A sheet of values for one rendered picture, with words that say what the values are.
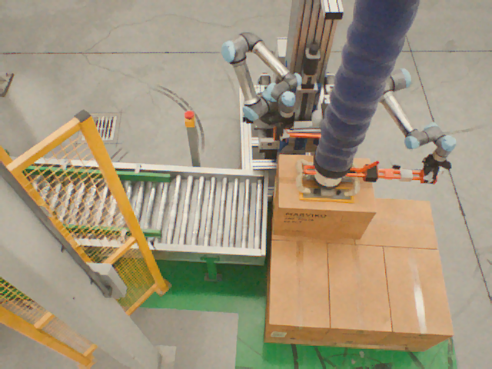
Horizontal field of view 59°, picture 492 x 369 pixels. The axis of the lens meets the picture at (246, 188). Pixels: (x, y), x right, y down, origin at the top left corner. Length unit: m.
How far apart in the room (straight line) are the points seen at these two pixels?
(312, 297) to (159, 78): 2.92
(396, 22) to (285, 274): 1.86
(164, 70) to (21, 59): 1.57
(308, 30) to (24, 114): 3.13
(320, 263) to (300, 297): 0.29
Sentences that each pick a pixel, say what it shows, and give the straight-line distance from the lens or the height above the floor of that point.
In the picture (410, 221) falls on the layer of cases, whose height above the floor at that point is 0.54.
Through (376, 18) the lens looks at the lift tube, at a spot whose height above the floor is 2.37.
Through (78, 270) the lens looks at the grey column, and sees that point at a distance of 1.65.
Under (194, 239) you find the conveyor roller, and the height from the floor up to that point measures 0.55.
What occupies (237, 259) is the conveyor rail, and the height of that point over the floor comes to 0.49.
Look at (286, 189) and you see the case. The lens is 2.72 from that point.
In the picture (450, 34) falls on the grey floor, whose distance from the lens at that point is 5.89.
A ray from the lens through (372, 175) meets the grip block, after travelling 2.71.
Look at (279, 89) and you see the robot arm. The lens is 2.59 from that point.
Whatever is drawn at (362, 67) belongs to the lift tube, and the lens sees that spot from 1.92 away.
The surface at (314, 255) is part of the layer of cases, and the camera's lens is 3.14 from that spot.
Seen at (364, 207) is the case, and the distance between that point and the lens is 2.76.
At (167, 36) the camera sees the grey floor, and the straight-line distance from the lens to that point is 5.34.
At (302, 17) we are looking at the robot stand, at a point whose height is 1.74.
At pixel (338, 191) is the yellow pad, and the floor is 1.13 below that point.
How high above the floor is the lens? 3.41
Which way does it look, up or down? 59 degrees down
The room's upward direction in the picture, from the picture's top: 2 degrees clockwise
